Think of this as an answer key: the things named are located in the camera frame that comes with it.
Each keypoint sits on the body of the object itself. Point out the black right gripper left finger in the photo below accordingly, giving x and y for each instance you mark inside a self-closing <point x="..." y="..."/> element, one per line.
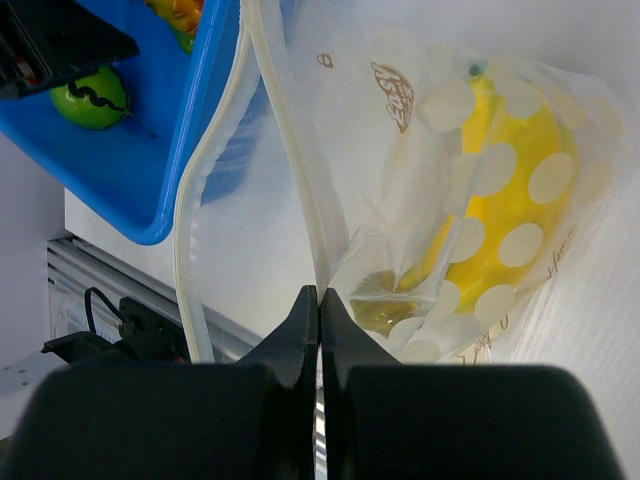
<point x="252" y="419"/>

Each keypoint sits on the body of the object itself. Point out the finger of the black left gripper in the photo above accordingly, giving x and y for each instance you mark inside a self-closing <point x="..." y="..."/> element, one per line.
<point x="68" y="38"/>

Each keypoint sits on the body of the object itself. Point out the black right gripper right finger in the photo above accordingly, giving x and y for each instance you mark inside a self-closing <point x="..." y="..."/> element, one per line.
<point x="388" y="420"/>

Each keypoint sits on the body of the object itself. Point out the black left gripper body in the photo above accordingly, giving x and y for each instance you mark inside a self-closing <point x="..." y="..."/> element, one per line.
<point x="29" y="61"/>

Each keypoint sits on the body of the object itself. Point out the clear dotted zip top bag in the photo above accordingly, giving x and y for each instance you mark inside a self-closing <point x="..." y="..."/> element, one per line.
<point x="326" y="159"/>

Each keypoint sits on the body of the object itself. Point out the yellow toy banana bunch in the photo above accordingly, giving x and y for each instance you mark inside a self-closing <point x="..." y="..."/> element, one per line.
<point x="510" y="187"/>

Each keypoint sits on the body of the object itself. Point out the green toy watermelon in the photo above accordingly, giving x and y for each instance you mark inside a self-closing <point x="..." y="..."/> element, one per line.
<point x="95" y="102"/>

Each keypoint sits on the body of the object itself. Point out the orange toy pineapple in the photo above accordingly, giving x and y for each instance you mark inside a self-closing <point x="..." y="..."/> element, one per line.
<point x="183" y="17"/>

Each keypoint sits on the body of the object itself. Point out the blue plastic bin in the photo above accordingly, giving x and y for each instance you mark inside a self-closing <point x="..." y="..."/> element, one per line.
<point x="129" y="173"/>

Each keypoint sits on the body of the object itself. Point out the aluminium mounting rail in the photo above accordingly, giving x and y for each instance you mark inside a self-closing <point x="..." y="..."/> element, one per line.
<point x="74" y="265"/>

